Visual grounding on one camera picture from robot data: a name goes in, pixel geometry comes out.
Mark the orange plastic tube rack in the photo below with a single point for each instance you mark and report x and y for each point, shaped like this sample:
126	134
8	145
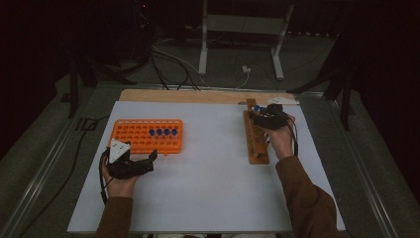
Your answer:
165	149

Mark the blue-capped clear test tube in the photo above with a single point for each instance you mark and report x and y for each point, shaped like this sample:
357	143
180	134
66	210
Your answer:
167	132
159	132
174	132
257	107
152	132

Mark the black tripod stand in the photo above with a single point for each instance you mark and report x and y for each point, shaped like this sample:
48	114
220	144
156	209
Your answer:
73	92
345	105

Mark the person's left hand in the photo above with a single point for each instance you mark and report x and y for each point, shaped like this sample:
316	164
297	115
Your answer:
120	187

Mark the person's right hand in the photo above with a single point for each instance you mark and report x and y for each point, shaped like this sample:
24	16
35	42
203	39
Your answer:
280	140

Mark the dark equipment tower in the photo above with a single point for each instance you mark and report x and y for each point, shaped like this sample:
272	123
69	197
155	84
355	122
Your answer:
142	23

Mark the grey metal stand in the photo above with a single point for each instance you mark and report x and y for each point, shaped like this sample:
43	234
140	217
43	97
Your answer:
203	49

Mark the metal frame rail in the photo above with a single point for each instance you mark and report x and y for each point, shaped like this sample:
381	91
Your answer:
36	185
369	191

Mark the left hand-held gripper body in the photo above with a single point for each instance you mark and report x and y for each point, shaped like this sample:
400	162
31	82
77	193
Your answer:
118	150

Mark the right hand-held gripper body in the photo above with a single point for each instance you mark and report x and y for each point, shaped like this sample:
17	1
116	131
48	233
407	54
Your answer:
275	118

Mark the wooden test tube rack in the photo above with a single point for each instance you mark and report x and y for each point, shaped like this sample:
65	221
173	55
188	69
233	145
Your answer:
256	145

